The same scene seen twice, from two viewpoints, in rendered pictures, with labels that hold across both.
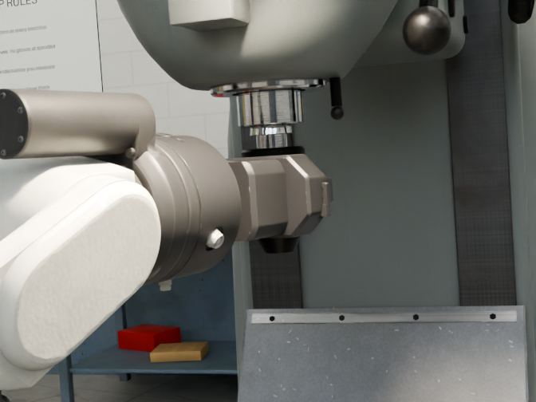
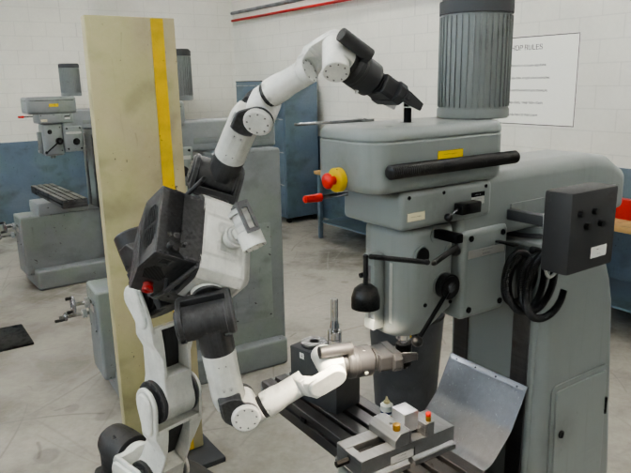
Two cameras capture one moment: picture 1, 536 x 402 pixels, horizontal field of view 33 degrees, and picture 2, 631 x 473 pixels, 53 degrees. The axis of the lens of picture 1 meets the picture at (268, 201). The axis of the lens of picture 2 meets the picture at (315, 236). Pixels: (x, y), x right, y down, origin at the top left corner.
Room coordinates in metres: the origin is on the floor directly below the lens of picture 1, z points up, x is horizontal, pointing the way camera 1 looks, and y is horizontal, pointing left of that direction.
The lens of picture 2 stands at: (-0.82, -0.86, 2.00)
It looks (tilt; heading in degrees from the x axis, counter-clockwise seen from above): 14 degrees down; 38
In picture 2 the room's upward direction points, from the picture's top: 1 degrees counter-clockwise
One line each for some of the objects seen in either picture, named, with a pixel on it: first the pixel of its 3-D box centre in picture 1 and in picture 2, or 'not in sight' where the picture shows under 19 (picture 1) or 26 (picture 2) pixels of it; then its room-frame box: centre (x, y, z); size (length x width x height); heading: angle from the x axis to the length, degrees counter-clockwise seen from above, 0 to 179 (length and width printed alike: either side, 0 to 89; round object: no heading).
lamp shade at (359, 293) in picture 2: not in sight; (365, 295); (0.44, -0.03, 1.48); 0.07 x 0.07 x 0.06
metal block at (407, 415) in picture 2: not in sight; (405, 418); (0.66, -0.01, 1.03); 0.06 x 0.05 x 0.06; 70
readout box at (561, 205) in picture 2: not in sight; (580, 227); (0.85, -0.42, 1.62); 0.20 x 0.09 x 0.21; 162
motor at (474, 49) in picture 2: not in sight; (474, 59); (0.91, -0.08, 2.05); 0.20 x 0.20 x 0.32
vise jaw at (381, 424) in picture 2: not in sight; (390, 430); (0.61, 0.00, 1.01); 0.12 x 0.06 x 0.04; 70
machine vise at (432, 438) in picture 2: not in sight; (396, 437); (0.64, 0.00, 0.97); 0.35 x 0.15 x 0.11; 160
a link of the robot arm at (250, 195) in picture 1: (202, 206); (375, 358); (0.59, 0.04, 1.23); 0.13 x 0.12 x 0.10; 57
